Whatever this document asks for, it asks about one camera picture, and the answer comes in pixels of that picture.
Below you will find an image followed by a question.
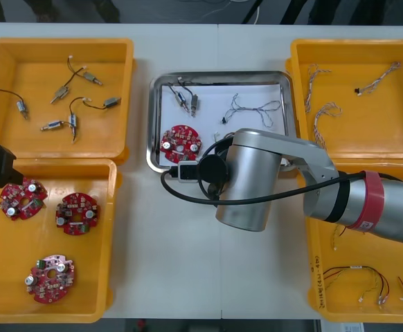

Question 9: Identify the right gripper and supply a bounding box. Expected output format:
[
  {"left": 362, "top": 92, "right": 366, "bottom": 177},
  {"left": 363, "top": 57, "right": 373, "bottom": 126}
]
[{"left": 212, "top": 138, "right": 233, "bottom": 158}]

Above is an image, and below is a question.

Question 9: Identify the round red circuit board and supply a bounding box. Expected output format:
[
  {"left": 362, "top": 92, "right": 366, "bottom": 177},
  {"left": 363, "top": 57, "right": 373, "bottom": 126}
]
[
  {"left": 55, "top": 192, "right": 102, "bottom": 237},
  {"left": 0, "top": 178, "right": 48, "bottom": 221},
  {"left": 159, "top": 124, "right": 202, "bottom": 163},
  {"left": 24, "top": 254, "right": 76, "bottom": 305}
]

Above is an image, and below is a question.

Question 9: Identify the bare metal solenoid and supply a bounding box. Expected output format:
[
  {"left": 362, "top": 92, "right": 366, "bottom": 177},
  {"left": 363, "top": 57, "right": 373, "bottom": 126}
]
[{"left": 177, "top": 78, "right": 201, "bottom": 118}]

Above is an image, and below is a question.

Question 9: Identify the solenoid with blue label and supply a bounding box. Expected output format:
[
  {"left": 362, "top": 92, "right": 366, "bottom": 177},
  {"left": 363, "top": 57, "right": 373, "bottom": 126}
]
[{"left": 168, "top": 82, "right": 188, "bottom": 111}]

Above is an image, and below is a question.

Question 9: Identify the steel tray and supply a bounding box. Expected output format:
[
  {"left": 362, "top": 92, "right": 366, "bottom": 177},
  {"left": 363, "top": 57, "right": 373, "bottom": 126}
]
[{"left": 145, "top": 71, "right": 298, "bottom": 174}]

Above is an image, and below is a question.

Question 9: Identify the white paper sheet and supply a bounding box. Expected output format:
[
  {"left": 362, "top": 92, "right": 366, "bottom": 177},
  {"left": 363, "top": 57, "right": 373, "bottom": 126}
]
[{"left": 158, "top": 82, "right": 286, "bottom": 167}]

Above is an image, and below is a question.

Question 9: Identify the yellow-orange plastic bin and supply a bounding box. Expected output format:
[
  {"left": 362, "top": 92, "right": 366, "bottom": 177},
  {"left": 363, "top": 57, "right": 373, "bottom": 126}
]
[
  {"left": 0, "top": 158, "right": 123, "bottom": 324},
  {"left": 296, "top": 158, "right": 403, "bottom": 324},
  {"left": 284, "top": 37, "right": 403, "bottom": 167},
  {"left": 0, "top": 37, "right": 136, "bottom": 165}
]

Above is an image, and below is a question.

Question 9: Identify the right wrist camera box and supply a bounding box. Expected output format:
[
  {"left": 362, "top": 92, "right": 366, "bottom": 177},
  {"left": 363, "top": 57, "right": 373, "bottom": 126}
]
[{"left": 176, "top": 160, "right": 199, "bottom": 183}]

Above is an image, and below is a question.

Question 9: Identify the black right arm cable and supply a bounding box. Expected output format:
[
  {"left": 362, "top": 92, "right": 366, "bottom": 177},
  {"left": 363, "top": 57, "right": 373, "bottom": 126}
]
[{"left": 159, "top": 134, "right": 367, "bottom": 208}]

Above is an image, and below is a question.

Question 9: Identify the blue-white twisted wire harness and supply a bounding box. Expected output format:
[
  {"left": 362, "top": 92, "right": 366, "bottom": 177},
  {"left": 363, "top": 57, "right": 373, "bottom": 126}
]
[
  {"left": 303, "top": 64, "right": 331, "bottom": 114},
  {"left": 312, "top": 102, "right": 343, "bottom": 150}
]

